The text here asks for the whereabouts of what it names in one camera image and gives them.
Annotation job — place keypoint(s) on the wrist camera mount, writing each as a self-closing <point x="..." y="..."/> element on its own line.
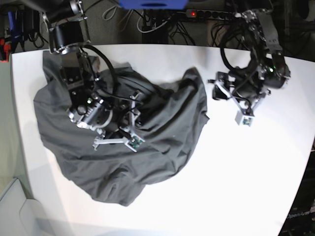
<point x="126" y="128"/>
<point x="245" y="114"/>

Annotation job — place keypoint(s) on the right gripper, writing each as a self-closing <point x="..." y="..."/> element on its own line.
<point x="100" y="115"/>

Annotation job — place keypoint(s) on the blue box overhead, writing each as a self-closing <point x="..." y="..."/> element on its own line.
<point x="153" y="4"/>

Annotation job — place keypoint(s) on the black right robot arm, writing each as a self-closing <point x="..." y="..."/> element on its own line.
<point x="69" y="39"/>

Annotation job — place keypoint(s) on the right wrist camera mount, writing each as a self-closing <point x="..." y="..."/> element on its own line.
<point x="126" y="128"/>

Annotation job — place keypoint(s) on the red clamp tool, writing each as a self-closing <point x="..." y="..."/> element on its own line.
<point x="5" y="49"/>

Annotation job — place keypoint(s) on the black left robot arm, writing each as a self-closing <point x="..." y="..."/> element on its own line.
<point x="253" y="22"/>

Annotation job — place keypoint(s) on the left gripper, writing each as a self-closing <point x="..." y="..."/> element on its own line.
<point x="251" y="85"/>

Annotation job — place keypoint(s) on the black power strip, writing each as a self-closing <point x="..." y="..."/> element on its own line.
<point x="209" y="15"/>

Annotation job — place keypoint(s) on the dark grey t-shirt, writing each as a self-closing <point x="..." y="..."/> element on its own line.
<point x="171" y="121"/>

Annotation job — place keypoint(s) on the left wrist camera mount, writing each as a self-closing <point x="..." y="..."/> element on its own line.
<point x="245" y="114"/>

